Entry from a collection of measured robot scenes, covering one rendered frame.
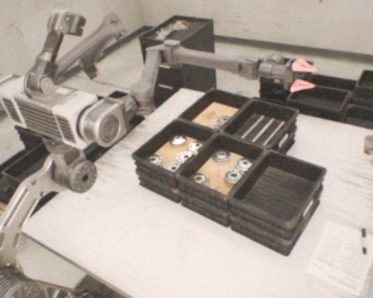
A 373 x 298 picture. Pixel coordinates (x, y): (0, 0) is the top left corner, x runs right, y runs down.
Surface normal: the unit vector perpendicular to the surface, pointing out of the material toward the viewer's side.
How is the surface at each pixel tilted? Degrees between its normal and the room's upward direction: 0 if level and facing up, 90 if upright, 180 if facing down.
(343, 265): 0
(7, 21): 90
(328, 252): 0
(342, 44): 90
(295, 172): 90
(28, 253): 0
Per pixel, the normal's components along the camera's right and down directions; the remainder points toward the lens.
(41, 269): -0.11, -0.77
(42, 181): 0.84, 0.27
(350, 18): -0.54, 0.57
